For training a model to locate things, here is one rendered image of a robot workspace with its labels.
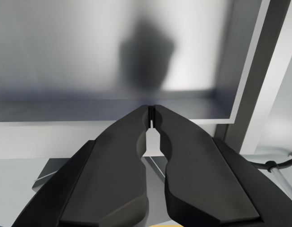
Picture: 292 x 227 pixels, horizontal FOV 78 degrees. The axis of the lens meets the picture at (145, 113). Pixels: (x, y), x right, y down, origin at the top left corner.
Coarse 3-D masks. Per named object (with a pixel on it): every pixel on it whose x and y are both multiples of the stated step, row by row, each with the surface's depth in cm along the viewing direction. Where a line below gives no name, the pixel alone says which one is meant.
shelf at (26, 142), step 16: (288, 16) 13; (288, 32) 13; (288, 48) 14; (272, 64) 14; (288, 64) 14; (272, 80) 15; (272, 96) 16; (256, 112) 17; (0, 128) 18; (16, 128) 18; (32, 128) 18; (48, 128) 18; (64, 128) 18; (80, 128) 18; (96, 128) 18; (208, 128) 18; (256, 128) 18; (0, 144) 19; (16, 144) 19; (32, 144) 19; (48, 144) 19; (64, 144) 19; (80, 144) 19; (256, 144) 19
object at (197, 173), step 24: (168, 120) 10; (168, 144) 9; (192, 144) 8; (168, 168) 7; (192, 168) 7; (216, 168) 7; (168, 192) 7; (192, 192) 6; (216, 192) 6; (240, 192) 6; (192, 216) 6; (216, 216) 6; (240, 216) 6
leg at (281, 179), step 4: (272, 168) 128; (276, 168) 127; (272, 172) 127; (276, 172) 125; (280, 172) 125; (276, 176) 124; (280, 176) 122; (280, 180) 120; (284, 180) 119; (280, 184) 120; (284, 184) 117; (288, 184) 116; (284, 188) 116; (288, 188) 114; (288, 192) 113
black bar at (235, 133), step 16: (272, 0) 10; (288, 0) 10; (272, 16) 11; (272, 32) 11; (256, 48) 12; (272, 48) 12; (256, 64) 12; (256, 80) 13; (256, 96) 14; (240, 112) 14; (224, 128) 16; (240, 128) 15; (240, 144) 16
